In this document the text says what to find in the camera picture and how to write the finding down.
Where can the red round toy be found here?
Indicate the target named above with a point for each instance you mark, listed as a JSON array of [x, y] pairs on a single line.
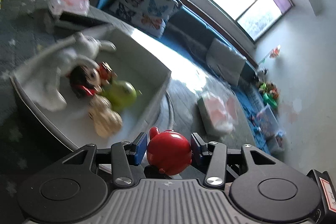
[[169, 151]]

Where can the butterfly pillow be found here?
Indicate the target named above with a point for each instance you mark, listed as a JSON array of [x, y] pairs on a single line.
[[150, 16]]

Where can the green apple toy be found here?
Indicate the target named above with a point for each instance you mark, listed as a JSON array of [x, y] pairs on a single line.
[[121, 94]]

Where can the quilted table mat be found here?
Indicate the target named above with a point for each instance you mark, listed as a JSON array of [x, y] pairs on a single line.
[[24, 35]]

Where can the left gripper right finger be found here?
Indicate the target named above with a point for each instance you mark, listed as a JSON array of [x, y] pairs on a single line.
[[211, 159]]

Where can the tissue pack near door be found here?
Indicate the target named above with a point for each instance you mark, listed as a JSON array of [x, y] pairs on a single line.
[[78, 7]]

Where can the clear storage box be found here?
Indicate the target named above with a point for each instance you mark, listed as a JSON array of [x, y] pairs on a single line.
[[267, 122]]

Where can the tissue pack near window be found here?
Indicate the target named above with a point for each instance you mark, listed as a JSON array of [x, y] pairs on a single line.
[[219, 115]]

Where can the blue sofa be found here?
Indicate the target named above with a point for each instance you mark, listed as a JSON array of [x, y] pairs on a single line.
[[190, 36]]

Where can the small red figurine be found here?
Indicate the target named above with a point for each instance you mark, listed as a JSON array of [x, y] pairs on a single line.
[[107, 75]]

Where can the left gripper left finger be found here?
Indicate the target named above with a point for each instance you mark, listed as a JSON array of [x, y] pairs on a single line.
[[125, 154]]

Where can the grey cushion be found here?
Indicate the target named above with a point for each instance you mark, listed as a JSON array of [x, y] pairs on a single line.
[[225, 61]]

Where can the round lazy susan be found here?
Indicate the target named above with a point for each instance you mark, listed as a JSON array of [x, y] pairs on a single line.
[[165, 119]]

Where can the plush toys on sofa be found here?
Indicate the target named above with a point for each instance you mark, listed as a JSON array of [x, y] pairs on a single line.
[[267, 89]]

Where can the grey cardboard box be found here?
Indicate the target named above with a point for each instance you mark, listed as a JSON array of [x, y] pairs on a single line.
[[71, 128]]

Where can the tan peanut toy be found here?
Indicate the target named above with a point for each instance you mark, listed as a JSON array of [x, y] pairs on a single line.
[[106, 121]]

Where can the white plush rabbit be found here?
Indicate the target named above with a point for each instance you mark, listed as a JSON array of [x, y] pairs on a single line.
[[40, 77]]

